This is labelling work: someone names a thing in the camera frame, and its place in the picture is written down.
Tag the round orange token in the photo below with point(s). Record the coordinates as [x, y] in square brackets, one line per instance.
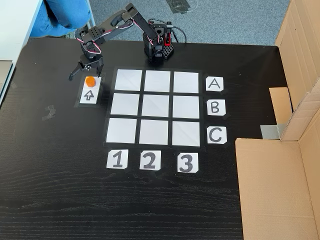
[90, 81]

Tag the white nine-square paper grid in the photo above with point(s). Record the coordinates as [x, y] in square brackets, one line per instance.
[155, 107]

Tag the white arrow paper sheet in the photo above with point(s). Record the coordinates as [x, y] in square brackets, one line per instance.
[90, 96]

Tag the person in blue trousers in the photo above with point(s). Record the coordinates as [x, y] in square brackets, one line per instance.
[60, 15]

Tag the red and black clamp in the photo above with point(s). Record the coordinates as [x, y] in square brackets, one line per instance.
[168, 37]

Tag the white table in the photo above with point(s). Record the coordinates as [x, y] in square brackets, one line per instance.
[17, 25]

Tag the number 1 paper sheet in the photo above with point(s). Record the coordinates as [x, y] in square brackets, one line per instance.
[117, 159]

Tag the number 2 paper sheet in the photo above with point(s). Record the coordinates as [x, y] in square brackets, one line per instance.
[150, 160]

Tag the dark floor tape patch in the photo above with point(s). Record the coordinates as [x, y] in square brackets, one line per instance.
[181, 5]

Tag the letter A paper sheet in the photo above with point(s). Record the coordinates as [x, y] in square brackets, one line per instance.
[214, 84]

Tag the letter B paper sheet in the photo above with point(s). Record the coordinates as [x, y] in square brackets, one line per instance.
[216, 107]

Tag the number 3 paper sheet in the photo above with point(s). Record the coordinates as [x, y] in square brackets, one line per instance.
[188, 162]

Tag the letter C paper sheet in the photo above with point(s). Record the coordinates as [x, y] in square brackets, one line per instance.
[216, 135]

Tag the large brown cardboard box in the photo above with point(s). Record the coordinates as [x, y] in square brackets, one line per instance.
[275, 187]

